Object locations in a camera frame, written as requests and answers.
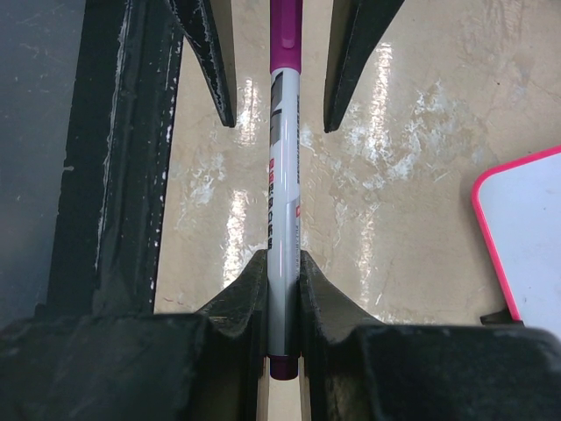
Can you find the whiteboard with pink frame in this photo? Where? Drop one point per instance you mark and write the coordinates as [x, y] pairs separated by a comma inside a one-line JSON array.
[[517, 205]]

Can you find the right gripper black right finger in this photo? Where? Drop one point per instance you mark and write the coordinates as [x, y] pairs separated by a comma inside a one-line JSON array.
[[356, 368]]

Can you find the purple capped whiteboard marker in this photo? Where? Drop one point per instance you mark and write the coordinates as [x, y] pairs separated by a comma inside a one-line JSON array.
[[284, 190]]

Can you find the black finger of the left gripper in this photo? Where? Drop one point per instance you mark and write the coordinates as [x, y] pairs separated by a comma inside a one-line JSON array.
[[356, 28], [207, 25]]

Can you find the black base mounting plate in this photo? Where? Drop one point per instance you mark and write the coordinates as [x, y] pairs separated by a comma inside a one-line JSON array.
[[107, 238]]

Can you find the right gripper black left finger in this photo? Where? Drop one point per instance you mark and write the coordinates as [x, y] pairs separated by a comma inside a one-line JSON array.
[[206, 365]]

